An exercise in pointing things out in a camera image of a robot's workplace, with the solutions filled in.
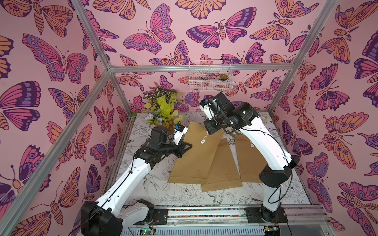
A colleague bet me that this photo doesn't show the brown kraft file bag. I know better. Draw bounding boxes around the brown kraft file bag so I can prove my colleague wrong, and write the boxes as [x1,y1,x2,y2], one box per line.
[201,139,243,192]

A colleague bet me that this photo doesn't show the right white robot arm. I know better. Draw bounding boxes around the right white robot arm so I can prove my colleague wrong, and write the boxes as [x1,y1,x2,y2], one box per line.
[200,92,299,212]

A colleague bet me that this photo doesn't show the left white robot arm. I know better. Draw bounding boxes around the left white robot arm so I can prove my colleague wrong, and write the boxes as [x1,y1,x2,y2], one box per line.
[78,124,192,236]

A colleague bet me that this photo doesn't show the potted green plant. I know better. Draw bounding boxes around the potted green plant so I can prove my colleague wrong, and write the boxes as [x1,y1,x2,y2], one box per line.
[142,87,185,130]

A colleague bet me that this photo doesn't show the small succulent in basket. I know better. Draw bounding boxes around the small succulent in basket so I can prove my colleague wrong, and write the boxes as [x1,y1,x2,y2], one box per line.
[218,74,229,80]

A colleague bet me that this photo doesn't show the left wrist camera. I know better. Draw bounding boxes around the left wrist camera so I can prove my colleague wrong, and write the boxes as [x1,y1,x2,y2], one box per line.
[173,123,188,145]

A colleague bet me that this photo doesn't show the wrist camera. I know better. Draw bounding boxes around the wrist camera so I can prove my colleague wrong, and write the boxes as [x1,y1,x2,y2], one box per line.
[200,98,214,121]
[173,123,188,145]

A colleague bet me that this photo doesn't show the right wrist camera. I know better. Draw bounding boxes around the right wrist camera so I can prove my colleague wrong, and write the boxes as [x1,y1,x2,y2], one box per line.
[200,98,214,121]

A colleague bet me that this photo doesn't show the white wire basket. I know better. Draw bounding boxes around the white wire basket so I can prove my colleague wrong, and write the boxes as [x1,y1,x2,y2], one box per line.
[188,64,234,92]

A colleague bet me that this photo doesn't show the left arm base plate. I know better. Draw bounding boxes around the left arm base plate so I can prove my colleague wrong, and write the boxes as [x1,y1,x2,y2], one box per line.
[134,208,168,226]

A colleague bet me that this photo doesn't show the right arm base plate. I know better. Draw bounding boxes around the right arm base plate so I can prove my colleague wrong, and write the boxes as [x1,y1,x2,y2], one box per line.
[244,206,288,224]

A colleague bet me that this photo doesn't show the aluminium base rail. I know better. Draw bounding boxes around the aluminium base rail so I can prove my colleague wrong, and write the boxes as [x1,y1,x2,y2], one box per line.
[119,205,336,236]

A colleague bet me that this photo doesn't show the aluminium frame post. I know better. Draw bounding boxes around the aluminium frame post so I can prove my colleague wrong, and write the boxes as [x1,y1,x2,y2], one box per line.
[268,0,339,114]

